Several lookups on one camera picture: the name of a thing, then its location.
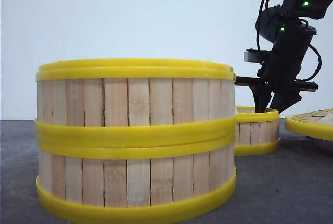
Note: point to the front bamboo steamer basket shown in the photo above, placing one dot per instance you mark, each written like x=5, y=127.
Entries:
x=162, y=190

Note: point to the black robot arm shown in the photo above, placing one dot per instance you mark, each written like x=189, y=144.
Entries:
x=293, y=11

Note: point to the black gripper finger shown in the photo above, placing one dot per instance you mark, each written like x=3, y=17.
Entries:
x=262, y=96
x=282, y=101

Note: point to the white plate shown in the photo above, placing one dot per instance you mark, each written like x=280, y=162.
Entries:
x=321, y=142

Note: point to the yellow rimmed steamer lid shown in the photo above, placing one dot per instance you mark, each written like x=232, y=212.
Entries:
x=316, y=124

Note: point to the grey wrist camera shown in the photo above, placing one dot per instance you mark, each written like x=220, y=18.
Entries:
x=255, y=56

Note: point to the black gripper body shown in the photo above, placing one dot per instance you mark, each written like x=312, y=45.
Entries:
x=283, y=64

